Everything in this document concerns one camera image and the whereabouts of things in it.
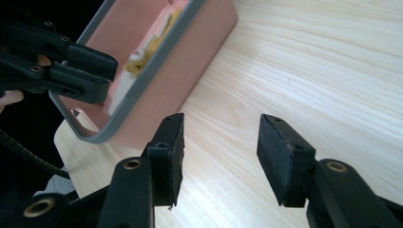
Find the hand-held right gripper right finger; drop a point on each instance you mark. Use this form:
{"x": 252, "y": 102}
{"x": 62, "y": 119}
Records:
{"x": 285, "y": 161}

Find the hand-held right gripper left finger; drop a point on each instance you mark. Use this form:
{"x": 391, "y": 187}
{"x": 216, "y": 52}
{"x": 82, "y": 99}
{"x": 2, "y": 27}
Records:
{"x": 168, "y": 158}

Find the beige glove with bear patch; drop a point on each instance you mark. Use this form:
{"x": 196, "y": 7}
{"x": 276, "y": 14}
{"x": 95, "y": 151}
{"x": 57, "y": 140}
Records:
{"x": 138, "y": 65}

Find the pink basket with grey rim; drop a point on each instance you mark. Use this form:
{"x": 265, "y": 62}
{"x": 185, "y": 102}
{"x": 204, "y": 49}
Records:
{"x": 183, "y": 72}

